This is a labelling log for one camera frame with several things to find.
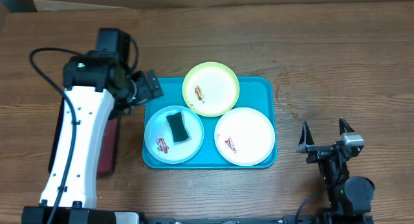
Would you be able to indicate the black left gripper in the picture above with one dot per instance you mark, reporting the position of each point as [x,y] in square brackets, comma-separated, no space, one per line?
[147,92]

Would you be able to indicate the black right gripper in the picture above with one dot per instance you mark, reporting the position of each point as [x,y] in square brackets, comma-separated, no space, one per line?
[319,152]

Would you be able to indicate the green and yellow sponge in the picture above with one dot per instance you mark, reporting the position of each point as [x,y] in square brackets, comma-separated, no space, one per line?
[178,130]

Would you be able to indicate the yellow-green plate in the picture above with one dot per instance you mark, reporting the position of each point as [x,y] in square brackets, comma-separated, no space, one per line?
[210,89]

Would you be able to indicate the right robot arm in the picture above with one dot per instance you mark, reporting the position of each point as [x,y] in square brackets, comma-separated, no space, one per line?
[349,197]

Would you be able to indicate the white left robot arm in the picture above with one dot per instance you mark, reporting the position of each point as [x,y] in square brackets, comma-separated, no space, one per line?
[97,86]

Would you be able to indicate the teal plastic serving tray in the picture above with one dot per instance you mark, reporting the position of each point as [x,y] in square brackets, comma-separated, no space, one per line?
[255,92]

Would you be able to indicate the dark red water tray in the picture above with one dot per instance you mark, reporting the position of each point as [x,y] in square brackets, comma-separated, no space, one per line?
[107,159]

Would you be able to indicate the white plate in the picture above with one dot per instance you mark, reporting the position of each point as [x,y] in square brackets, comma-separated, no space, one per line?
[244,136]

